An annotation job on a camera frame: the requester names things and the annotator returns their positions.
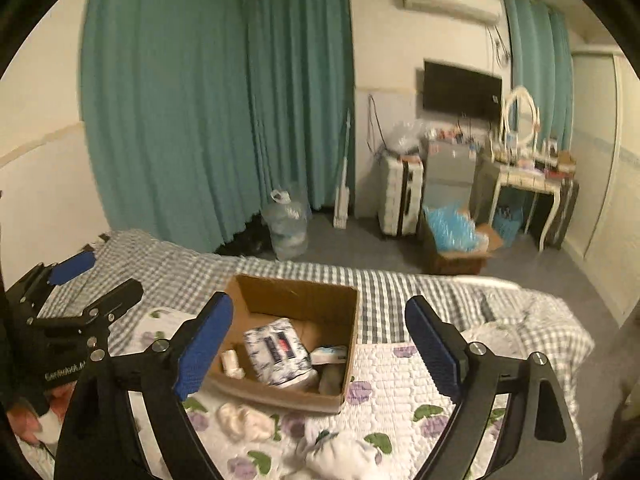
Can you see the cardboard box with blue plastic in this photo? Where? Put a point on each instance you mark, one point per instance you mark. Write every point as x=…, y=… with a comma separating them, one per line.
x=455, y=260

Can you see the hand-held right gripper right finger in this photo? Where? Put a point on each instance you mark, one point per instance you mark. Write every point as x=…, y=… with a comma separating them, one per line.
x=432, y=350

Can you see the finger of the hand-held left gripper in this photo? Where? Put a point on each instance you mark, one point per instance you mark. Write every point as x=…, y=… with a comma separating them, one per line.
x=117, y=297
x=72, y=266

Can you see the white soft cloth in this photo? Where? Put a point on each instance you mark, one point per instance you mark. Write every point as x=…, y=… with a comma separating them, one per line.
x=340, y=455

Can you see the clear water jug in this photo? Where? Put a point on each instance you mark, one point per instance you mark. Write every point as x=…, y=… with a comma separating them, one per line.
x=286, y=225

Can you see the dark suitcase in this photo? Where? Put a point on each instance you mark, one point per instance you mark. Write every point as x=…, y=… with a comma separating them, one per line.
x=562, y=210

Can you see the white wardrobe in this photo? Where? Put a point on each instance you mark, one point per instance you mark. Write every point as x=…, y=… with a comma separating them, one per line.
x=595, y=160

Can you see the clear plastic bag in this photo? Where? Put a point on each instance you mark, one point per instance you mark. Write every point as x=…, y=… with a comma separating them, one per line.
x=404, y=137

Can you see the blue plastic bag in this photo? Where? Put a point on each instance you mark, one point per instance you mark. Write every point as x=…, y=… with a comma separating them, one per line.
x=507, y=225

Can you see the white air conditioner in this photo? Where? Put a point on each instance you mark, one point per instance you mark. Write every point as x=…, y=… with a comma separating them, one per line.
x=450, y=0

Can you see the narrow teal curtain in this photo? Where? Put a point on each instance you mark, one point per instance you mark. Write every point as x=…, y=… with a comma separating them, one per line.
x=537, y=60

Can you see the white dressing table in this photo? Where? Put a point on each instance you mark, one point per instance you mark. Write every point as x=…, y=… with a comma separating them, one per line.
x=520, y=177

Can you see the wide teal curtain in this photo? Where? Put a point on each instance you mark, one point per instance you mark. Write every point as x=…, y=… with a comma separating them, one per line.
x=160, y=110

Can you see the floral quilted blanket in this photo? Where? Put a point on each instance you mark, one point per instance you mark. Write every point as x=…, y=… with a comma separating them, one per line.
x=395, y=385

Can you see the grey checked bed sheet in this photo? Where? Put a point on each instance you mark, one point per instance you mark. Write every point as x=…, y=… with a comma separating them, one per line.
x=390, y=305

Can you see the row of small bottles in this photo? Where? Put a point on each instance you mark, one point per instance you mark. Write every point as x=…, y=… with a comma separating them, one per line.
x=452, y=135

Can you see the dark cloth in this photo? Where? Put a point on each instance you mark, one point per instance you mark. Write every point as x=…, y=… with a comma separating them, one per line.
x=245, y=240

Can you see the white blue flat packet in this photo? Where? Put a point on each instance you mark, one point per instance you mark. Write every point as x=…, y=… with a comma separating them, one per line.
x=327, y=354

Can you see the small white roll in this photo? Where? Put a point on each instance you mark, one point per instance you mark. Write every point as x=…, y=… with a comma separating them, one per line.
x=231, y=362

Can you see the black wall television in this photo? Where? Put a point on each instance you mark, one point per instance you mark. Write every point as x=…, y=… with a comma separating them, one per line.
x=460, y=90

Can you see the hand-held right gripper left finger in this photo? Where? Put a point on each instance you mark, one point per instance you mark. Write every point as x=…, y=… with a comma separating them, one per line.
x=205, y=345

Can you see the white blue tissue pack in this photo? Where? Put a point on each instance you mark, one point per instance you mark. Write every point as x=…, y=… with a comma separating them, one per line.
x=277, y=347

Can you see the white suitcase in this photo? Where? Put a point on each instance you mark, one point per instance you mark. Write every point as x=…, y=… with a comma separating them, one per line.
x=397, y=195

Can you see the grey mini fridge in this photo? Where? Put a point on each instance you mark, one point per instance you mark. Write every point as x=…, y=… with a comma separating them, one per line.
x=447, y=170

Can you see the white oval vanity mirror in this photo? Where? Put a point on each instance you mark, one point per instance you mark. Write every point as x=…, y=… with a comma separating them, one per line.
x=522, y=115

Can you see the cream soft cloth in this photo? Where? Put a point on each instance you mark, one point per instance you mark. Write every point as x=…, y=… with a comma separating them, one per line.
x=245, y=421

